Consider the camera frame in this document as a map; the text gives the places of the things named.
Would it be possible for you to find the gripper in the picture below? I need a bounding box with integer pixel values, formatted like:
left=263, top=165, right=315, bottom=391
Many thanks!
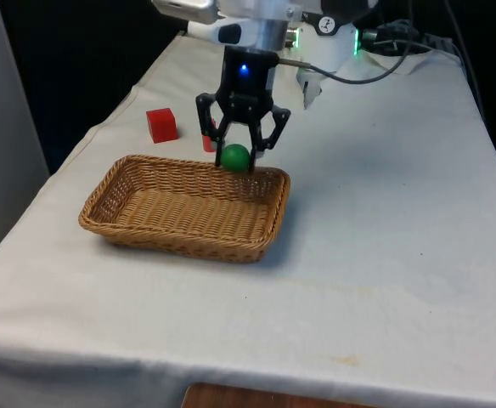
left=194, top=46, right=293, bottom=174

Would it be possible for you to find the green ball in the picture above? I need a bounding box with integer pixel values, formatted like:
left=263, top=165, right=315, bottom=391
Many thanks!
left=219, top=143, right=251, bottom=173

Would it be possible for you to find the wicker basket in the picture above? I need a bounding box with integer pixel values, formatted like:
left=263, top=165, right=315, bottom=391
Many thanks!
left=77, top=154, right=292, bottom=264

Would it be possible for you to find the red cube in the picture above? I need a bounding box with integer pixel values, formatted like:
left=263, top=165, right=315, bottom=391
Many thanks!
left=145, top=107, right=180, bottom=145

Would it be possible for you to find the pale cabinet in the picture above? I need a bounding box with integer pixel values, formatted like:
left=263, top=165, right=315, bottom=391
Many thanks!
left=0, top=0, right=53, bottom=271

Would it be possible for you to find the black cable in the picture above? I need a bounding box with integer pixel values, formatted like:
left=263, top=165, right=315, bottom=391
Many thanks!
left=445, top=0, right=487, bottom=124
left=277, top=38, right=417, bottom=84

